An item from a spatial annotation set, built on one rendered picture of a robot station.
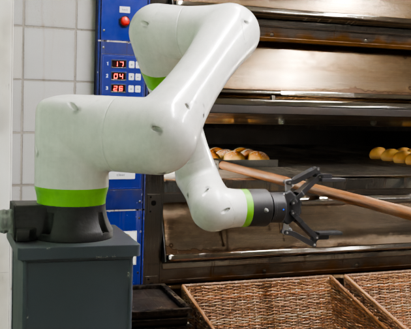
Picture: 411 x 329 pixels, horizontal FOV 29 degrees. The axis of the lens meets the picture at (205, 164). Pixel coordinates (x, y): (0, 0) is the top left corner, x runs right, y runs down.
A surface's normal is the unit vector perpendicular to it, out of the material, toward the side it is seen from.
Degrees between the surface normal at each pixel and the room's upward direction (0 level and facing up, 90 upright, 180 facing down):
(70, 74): 90
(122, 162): 130
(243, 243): 70
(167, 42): 119
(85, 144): 105
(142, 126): 74
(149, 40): 113
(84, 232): 62
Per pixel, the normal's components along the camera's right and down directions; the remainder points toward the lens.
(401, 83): 0.37, -0.25
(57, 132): -0.35, 0.05
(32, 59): 0.38, 0.10
